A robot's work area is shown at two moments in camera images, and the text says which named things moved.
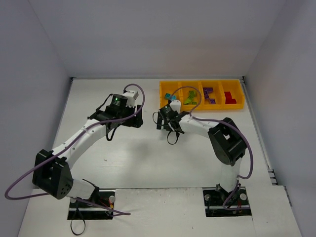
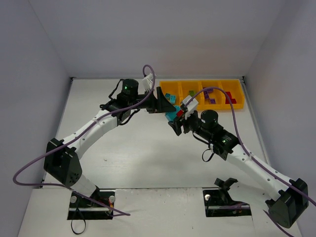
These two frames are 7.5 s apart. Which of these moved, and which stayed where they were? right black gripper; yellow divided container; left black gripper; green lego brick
Moved: right black gripper; left black gripper
Stayed: green lego brick; yellow divided container
